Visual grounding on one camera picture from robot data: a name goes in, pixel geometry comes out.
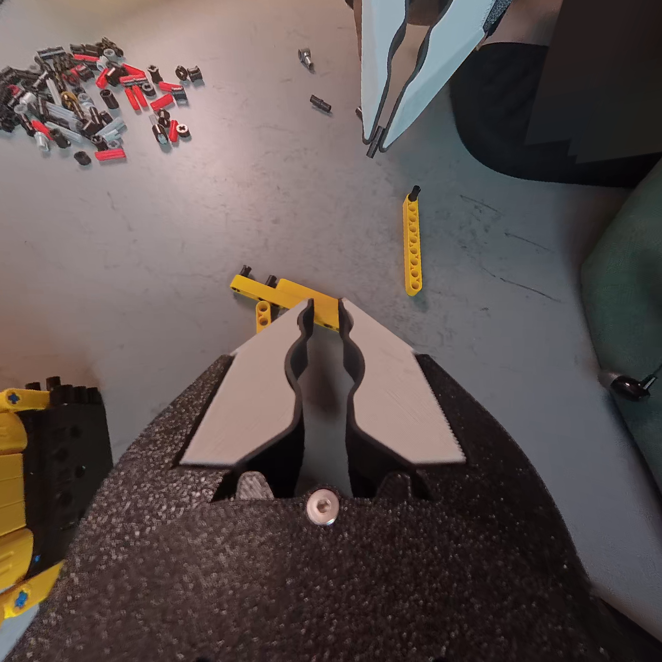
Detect long yellow lego beam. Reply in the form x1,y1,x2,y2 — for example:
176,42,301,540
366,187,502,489
402,194,424,297
230,274,342,332

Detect yellow black lego vehicle model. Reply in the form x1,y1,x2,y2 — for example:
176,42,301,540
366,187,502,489
0,377,113,621

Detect black drawstring cord with toggle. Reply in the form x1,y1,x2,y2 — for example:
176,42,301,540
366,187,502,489
599,364,662,401

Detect black quilted cushion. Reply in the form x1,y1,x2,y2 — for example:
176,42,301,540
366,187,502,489
449,41,652,188

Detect pile of small lego pieces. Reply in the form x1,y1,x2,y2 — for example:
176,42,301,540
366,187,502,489
0,37,203,166

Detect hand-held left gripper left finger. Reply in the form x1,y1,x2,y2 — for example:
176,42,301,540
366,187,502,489
180,298,316,498

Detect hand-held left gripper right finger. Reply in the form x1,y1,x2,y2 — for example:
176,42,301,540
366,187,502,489
338,297,467,498

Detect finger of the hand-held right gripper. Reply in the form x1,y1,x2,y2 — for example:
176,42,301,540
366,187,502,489
360,0,413,144
379,0,495,152

